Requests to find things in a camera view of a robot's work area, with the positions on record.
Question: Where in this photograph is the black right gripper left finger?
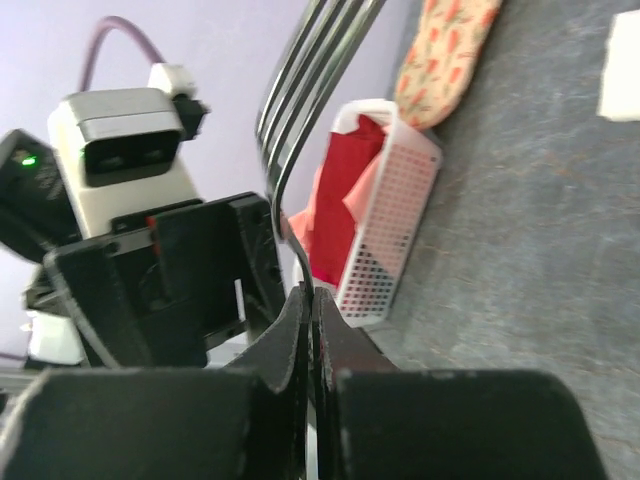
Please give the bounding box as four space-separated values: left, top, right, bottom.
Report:
228 287 310 479

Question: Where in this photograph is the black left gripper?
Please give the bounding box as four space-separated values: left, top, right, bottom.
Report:
44 192 285 368

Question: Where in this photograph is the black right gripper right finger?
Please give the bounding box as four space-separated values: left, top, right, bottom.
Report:
312 288 404 479

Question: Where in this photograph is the white cloth napkin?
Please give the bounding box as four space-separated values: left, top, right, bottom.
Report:
597 10 639 122

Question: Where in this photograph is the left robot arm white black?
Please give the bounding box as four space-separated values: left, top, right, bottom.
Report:
1 129 285 368

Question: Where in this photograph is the pink cloth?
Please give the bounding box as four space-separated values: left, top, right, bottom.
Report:
289 154 382 253

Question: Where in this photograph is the white plastic basket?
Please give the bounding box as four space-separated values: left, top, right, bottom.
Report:
332 99 443 328

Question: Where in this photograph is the red cloth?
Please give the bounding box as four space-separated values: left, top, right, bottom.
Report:
309 113 389 289

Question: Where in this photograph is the floral beige eye mask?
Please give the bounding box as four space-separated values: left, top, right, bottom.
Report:
394 0 502 130

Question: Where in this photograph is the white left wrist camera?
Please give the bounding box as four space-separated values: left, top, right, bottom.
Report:
48 87 198 238

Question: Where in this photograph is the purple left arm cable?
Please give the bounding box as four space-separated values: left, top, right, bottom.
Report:
79 15 169 94

